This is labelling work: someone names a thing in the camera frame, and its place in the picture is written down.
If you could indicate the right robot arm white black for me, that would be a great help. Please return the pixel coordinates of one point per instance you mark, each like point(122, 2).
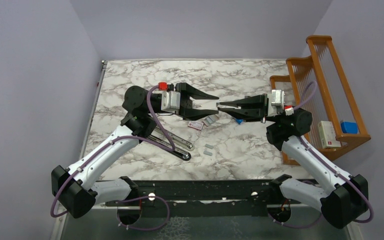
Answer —
point(340, 197)

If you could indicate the wooden orange rack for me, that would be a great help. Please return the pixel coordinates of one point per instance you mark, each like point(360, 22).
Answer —
point(321, 78)

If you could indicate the staple tray with staples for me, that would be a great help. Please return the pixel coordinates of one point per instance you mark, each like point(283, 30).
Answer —
point(209, 120)

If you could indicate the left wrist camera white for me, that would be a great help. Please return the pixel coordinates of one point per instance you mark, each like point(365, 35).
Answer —
point(170, 98)

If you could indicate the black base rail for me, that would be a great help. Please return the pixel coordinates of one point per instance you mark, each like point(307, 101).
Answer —
point(202, 198)

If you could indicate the long black silver stapler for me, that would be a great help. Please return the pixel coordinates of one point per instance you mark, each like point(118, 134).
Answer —
point(182, 148)

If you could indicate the blue grey small cylinder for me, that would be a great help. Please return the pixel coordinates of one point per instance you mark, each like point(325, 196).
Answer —
point(239, 121)

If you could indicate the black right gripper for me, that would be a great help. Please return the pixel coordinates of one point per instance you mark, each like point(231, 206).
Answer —
point(257, 105)

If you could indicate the red white staple box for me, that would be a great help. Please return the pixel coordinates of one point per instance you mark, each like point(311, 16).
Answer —
point(197, 125)

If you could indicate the blue small box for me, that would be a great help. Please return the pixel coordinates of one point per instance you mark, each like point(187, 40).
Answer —
point(348, 127)

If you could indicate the staple strip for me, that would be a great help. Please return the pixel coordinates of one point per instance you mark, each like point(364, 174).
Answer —
point(208, 153)
point(209, 146)

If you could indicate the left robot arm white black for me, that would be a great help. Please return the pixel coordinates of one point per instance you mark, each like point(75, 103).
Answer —
point(77, 188)

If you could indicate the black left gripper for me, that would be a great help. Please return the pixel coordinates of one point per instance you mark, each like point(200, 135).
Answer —
point(186, 111)

